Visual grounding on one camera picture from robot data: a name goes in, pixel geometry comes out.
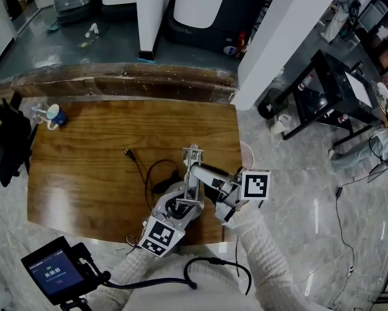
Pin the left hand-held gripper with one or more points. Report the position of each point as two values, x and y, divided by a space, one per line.
161 235

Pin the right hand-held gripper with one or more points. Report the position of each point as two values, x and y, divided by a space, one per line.
255 186

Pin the silver desk lamp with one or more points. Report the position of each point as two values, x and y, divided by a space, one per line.
191 155

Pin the person's left forearm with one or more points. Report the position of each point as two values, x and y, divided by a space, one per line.
135 264

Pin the person's right forearm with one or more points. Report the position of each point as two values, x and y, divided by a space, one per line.
265 254

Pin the pink plastic basket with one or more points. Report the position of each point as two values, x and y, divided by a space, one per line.
247 155

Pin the white plastic jug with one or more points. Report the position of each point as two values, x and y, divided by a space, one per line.
279 125

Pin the person's torso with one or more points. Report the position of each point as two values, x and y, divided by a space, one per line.
180 300

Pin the black waste bin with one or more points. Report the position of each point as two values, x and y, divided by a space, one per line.
271 105

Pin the white bottle red label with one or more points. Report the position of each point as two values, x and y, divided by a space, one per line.
305 82
342 118

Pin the black timer display screen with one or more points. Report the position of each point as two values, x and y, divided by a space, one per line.
56 274

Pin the long worn wooden bench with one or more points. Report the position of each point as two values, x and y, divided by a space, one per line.
116 83

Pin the red fire extinguisher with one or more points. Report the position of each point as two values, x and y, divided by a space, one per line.
241 44

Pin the blue mug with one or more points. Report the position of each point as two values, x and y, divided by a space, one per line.
59 117

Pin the black metal table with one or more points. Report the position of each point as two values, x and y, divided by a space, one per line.
329 76

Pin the white power strip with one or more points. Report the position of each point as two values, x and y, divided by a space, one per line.
351 269

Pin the clear glass cup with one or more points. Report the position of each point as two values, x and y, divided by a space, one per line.
38 113

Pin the white flat board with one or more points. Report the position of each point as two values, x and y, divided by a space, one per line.
359 89

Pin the white and black robot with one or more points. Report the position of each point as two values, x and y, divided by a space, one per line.
200 5

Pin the black office chair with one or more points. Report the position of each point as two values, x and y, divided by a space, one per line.
9 141

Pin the green floor brush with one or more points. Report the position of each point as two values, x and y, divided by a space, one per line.
52 28

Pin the black mount bracket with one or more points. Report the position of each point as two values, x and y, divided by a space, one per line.
90 267

